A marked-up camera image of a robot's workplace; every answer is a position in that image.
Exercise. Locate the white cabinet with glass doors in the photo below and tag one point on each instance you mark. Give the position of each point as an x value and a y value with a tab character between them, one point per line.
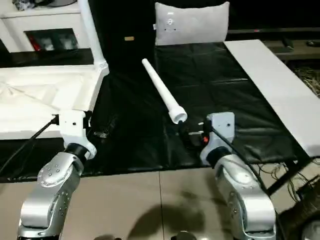
45	25

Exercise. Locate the white plastic table top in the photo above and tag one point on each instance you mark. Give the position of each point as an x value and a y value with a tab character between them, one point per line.
45	100

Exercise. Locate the small yellow label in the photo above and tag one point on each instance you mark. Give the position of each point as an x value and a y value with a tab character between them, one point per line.
129	38

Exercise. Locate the dark right robot foot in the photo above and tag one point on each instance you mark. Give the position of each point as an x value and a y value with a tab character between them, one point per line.
185	235

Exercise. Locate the white plastic table leg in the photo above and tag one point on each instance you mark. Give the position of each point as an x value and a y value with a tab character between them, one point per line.
92	32
162	90

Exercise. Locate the white flat board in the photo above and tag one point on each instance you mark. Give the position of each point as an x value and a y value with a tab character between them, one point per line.
280	85

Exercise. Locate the black work mat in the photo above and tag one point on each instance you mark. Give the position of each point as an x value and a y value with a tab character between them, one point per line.
210	90

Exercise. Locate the dark robot foot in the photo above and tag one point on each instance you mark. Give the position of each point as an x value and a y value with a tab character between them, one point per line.
185	235
107	238

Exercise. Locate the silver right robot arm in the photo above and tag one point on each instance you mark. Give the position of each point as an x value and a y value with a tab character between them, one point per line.
245	195

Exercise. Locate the grey cushion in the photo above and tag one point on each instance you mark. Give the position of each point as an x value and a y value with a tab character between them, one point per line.
192	22

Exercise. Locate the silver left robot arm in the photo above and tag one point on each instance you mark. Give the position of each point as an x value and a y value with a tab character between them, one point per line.
50	195

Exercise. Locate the dark left robot foot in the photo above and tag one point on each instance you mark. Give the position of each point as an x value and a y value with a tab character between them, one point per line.
107	238

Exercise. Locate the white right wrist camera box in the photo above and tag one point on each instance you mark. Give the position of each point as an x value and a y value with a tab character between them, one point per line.
221	127

